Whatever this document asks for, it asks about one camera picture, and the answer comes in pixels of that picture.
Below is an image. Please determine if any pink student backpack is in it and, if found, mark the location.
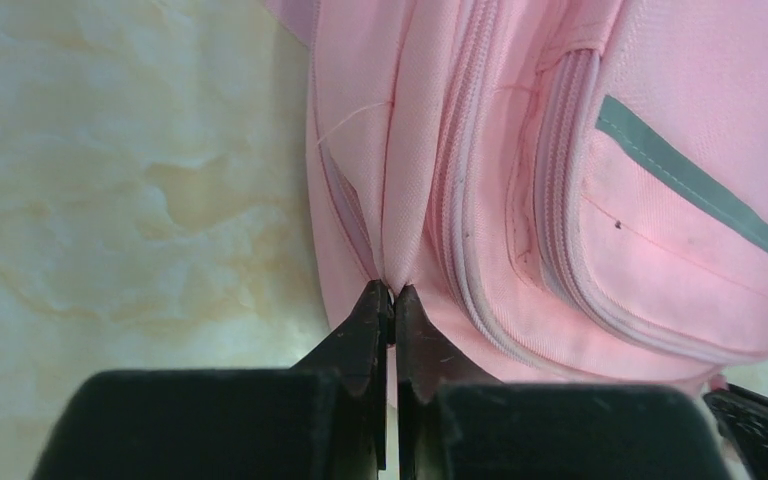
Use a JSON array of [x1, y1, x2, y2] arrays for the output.
[[269, 1, 768, 390]]

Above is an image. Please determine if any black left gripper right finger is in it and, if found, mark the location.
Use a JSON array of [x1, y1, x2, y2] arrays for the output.
[[395, 286, 729, 479]]

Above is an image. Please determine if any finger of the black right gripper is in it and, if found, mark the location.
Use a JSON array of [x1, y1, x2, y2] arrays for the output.
[[703, 385, 768, 480]]

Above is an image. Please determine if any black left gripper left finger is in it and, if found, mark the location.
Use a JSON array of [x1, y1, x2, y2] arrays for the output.
[[33, 281, 392, 479]]

